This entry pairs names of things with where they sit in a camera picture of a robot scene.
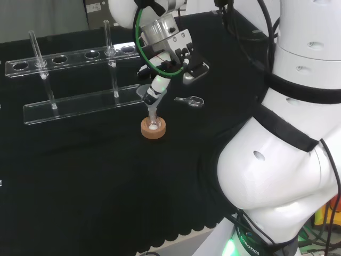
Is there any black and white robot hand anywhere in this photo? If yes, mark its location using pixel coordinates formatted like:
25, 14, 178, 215
136, 52, 174, 106

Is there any translucent plastic funnel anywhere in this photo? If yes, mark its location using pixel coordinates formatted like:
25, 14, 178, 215
136, 84, 167, 121

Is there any small glass weighing funnel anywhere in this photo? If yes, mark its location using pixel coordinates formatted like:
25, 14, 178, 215
174, 95, 205, 108

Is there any glass round-bottom flask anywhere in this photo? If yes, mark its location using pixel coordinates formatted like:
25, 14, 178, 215
147, 113, 161, 131

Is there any clear acrylic funnel stand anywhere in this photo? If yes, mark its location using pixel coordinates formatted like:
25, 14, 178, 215
4, 20, 150, 126

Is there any grey cabinet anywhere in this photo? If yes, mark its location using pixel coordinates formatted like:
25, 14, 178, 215
82, 0, 113, 30

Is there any black bench cloth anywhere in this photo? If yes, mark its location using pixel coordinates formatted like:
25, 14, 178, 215
0, 12, 270, 256

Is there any yellow stop button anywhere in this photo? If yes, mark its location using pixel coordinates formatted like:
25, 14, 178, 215
323, 197, 341, 222

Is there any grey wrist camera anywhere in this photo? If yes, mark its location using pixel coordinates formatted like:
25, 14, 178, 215
182, 62, 210, 85

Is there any green cable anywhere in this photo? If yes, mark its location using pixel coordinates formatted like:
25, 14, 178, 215
132, 7, 185, 77

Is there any cork ring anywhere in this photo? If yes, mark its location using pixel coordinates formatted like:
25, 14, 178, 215
140, 116, 167, 140

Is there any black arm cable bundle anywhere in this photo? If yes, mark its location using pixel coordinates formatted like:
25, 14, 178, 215
213, 0, 281, 76

